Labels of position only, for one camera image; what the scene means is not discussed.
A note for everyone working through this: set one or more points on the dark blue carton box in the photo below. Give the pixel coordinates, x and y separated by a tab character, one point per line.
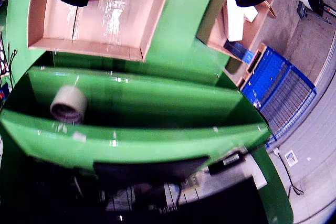
237	49

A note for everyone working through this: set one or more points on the large shallow cardboard tray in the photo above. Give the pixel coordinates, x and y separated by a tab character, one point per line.
118	32

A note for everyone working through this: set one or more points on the wooden pallet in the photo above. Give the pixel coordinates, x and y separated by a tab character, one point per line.
256	61

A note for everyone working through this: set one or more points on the black white patterned card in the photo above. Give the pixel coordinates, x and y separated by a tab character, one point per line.
4	61

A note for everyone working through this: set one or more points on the olive green rounded flap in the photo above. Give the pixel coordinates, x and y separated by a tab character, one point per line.
233	66

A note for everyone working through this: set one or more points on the blue plastic crates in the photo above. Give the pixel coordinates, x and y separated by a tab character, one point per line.
278	87

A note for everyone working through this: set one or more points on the beige tape roll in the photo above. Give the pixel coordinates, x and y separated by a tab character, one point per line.
73	98

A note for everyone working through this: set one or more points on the green metal cabinet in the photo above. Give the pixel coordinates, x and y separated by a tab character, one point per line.
157	98

